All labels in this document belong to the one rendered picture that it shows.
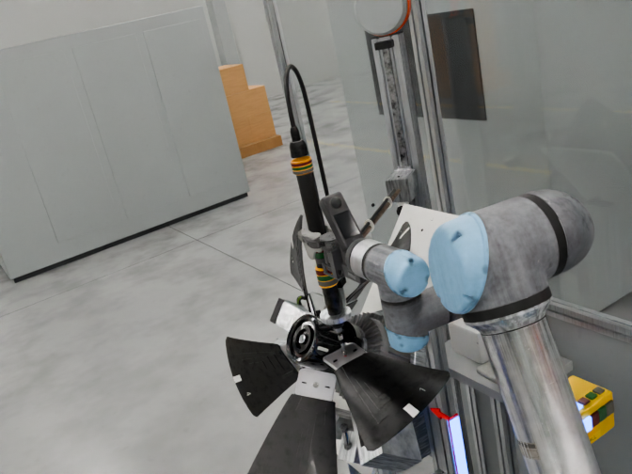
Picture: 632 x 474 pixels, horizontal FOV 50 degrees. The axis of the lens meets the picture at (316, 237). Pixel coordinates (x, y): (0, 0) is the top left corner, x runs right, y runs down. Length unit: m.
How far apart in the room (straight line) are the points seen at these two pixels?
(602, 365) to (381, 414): 0.82
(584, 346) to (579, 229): 1.15
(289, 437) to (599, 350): 0.90
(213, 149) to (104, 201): 1.27
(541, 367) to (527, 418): 0.07
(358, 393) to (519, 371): 0.62
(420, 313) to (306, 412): 0.48
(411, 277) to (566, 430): 0.39
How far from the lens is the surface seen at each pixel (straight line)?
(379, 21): 1.98
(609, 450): 2.20
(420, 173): 2.06
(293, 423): 1.60
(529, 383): 0.89
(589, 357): 2.05
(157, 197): 7.10
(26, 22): 13.54
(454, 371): 2.04
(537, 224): 0.87
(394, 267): 1.16
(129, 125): 6.95
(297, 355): 1.59
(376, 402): 1.41
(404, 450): 1.60
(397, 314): 1.21
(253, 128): 9.69
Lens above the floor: 1.96
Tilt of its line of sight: 20 degrees down
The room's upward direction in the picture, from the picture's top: 13 degrees counter-clockwise
